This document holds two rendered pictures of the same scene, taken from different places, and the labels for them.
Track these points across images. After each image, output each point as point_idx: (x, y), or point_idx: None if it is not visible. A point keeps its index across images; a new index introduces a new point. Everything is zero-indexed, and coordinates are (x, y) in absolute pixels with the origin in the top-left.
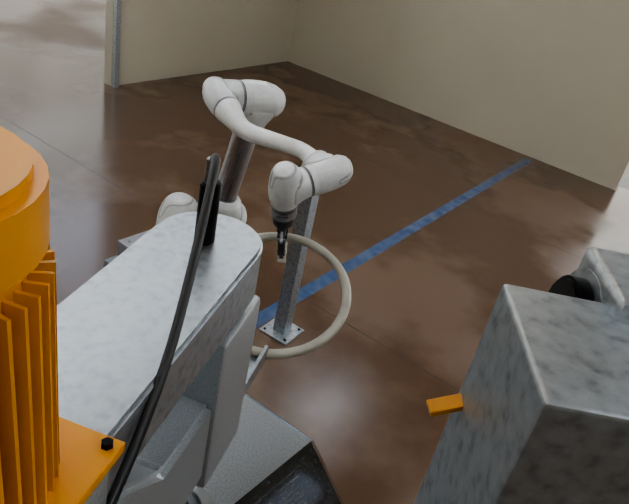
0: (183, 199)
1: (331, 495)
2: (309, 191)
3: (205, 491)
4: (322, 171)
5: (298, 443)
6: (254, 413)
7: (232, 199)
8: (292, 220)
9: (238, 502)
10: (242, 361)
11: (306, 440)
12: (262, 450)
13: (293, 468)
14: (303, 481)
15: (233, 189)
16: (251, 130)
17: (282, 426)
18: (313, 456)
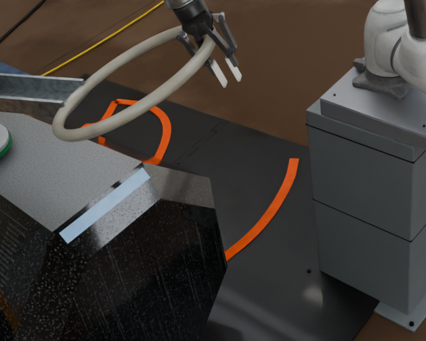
0: (386, 6)
1: (26, 288)
2: None
3: None
4: None
5: (50, 222)
6: (96, 185)
7: (414, 34)
8: (177, 11)
9: None
10: None
11: (53, 228)
12: (45, 196)
13: (27, 226)
14: (24, 245)
15: (408, 15)
16: None
17: (75, 208)
18: (43, 243)
